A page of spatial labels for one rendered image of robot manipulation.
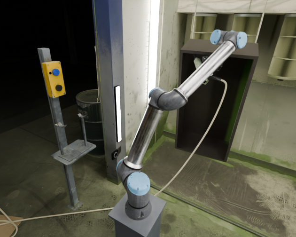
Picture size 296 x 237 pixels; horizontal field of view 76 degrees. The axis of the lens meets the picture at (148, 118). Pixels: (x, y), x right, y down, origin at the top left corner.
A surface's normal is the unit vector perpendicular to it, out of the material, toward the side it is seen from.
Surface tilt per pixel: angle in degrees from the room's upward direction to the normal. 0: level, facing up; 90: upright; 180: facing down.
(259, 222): 0
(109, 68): 90
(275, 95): 57
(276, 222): 0
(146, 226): 0
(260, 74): 90
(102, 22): 90
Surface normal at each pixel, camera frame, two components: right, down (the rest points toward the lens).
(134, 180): 0.07, -0.85
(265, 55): -0.49, 0.37
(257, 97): -0.40, -0.17
